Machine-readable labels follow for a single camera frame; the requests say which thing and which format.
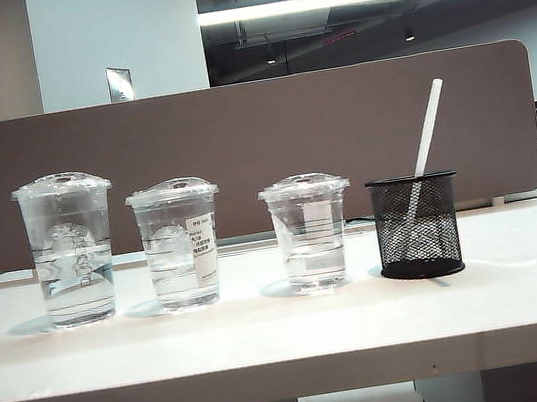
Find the black mesh pen holder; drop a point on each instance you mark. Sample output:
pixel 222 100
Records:
pixel 396 242

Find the white paper straw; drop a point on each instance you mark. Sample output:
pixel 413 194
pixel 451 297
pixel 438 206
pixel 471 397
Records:
pixel 427 132

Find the small clear lidded plastic cup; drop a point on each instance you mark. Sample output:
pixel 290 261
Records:
pixel 314 255

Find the medium clear cup with label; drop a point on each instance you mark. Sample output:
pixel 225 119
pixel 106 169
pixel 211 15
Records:
pixel 173 276

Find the large clear lidded plastic cup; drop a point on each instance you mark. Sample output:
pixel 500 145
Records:
pixel 74 270

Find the brown desk divider panel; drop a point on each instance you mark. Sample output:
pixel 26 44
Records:
pixel 287 122

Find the black ceiling spot lamp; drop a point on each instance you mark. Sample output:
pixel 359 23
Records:
pixel 409 35

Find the silver framed wall sign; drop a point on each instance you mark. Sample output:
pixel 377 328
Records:
pixel 119 84

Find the white divider foot bracket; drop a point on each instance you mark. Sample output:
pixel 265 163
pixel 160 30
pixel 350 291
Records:
pixel 498 200

